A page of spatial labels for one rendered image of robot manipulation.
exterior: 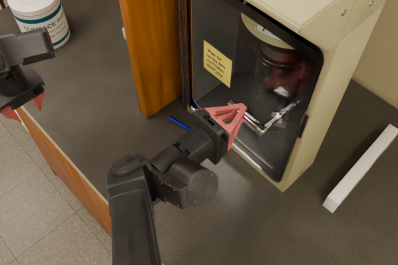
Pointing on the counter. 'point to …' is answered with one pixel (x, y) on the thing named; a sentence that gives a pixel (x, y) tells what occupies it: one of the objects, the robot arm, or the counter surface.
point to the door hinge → (180, 31)
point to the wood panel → (151, 32)
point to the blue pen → (179, 123)
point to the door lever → (260, 129)
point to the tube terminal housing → (337, 68)
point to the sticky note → (217, 64)
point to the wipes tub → (39, 10)
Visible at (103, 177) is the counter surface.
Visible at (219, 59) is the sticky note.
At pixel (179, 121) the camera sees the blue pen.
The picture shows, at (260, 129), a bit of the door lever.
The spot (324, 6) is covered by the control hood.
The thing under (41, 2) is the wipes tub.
